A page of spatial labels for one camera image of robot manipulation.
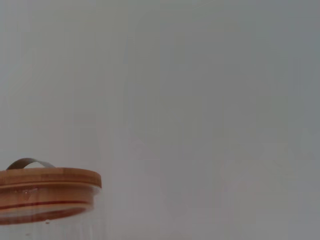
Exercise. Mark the wooden jar lid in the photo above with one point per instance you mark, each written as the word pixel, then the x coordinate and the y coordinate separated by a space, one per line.
pixel 50 178

